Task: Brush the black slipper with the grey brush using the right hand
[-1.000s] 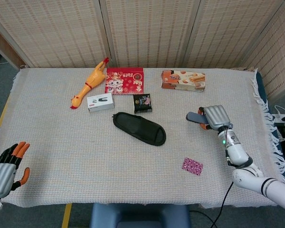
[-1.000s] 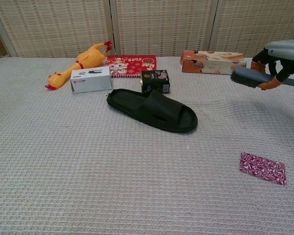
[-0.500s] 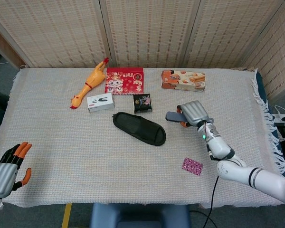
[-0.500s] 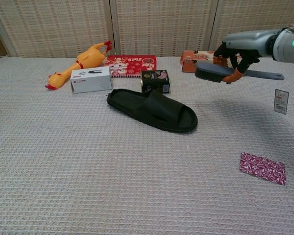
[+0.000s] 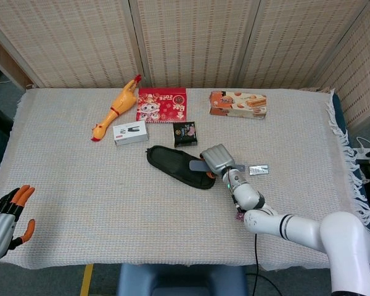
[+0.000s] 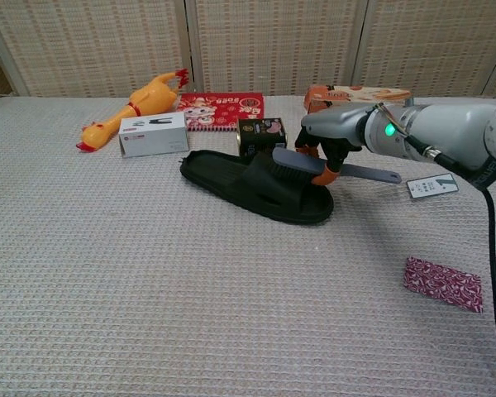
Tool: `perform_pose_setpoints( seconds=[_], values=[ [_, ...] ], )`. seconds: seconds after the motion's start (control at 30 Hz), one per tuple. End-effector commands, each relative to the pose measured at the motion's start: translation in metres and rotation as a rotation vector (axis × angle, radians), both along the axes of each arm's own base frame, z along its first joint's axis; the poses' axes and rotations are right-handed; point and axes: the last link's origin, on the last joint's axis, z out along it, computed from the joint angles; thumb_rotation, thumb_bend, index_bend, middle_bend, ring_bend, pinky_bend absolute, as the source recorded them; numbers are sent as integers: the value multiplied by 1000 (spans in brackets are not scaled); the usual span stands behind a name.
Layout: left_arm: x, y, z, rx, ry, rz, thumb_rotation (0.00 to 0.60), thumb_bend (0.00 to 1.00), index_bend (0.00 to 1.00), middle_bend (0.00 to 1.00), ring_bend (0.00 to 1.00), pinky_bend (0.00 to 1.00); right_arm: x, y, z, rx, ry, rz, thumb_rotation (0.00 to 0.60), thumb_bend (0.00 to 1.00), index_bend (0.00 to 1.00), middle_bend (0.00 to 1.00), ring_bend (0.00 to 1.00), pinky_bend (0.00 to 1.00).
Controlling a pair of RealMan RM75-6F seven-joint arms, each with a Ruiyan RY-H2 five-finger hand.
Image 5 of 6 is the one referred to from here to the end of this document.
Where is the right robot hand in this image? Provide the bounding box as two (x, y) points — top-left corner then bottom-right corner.
(199, 144), (235, 179)

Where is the grey brush with tag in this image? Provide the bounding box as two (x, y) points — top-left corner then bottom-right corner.
(188, 160), (246, 173)

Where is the white printed label sticker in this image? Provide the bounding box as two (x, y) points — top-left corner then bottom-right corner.
(249, 165), (269, 176)

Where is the black snack packet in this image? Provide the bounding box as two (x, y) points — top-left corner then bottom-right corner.
(172, 121), (199, 148)

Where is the black slipper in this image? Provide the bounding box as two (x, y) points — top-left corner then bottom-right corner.
(146, 145), (216, 190)

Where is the orange biscuit box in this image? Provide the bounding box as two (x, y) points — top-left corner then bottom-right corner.
(208, 90), (268, 120)

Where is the red cartoon box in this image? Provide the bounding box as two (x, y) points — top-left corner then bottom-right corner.
(136, 87), (188, 124)

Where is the white stapler box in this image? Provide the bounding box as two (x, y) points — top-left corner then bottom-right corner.
(112, 120), (150, 147)

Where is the yellow rubber chicken toy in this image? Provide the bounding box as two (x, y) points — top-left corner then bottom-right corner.
(90, 74), (142, 142)

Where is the beige waffle tablecloth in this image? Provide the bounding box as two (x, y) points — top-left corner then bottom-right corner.
(0, 88), (370, 271)

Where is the woven bamboo folding screen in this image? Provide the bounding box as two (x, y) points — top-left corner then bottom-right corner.
(0, 0), (370, 130)

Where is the blue padded table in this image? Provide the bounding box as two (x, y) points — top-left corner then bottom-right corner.
(330, 91), (370, 247)

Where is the black floor cable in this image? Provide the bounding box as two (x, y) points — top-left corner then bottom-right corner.
(245, 233), (281, 296)

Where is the white charger with cable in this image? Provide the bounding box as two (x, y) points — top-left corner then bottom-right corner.
(353, 137), (370, 161)

